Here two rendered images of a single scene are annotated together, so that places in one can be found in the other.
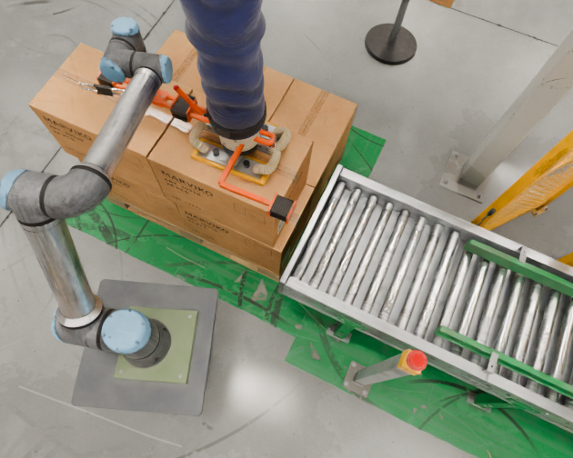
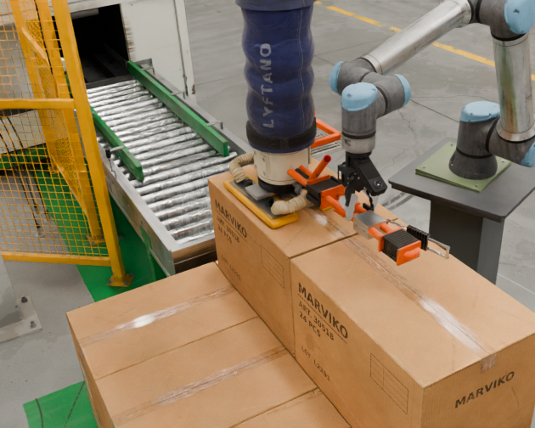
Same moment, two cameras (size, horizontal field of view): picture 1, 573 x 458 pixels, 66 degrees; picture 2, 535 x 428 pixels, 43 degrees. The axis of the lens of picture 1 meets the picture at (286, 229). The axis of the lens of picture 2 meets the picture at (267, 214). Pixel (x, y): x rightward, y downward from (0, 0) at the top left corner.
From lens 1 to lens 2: 3.01 m
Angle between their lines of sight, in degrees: 76
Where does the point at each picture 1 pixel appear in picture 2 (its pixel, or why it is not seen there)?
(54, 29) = not seen: outside the picture
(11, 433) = not seen: outside the picture
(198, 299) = (409, 179)
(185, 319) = (430, 167)
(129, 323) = (475, 108)
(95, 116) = (444, 273)
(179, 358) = (447, 152)
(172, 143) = not seen: hidden behind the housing
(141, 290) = (463, 199)
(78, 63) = (442, 352)
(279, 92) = (136, 370)
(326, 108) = (105, 323)
